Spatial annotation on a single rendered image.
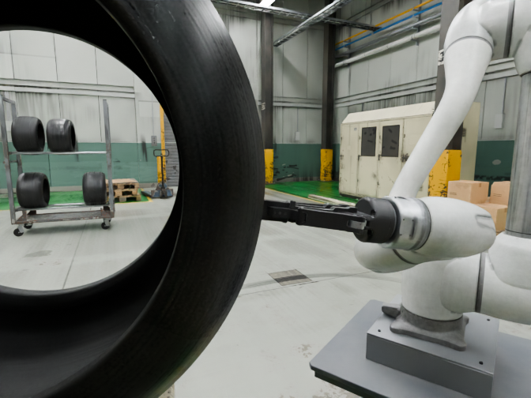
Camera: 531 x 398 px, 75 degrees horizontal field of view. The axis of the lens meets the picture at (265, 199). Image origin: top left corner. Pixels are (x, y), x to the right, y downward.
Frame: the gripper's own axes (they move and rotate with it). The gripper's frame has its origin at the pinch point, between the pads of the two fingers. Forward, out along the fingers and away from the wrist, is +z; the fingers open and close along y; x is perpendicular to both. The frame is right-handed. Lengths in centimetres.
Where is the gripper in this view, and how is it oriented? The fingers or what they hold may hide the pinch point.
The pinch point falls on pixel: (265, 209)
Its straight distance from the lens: 51.7
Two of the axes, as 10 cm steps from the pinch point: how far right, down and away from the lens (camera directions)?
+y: 2.5, 1.4, -9.6
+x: -1.4, 9.8, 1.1
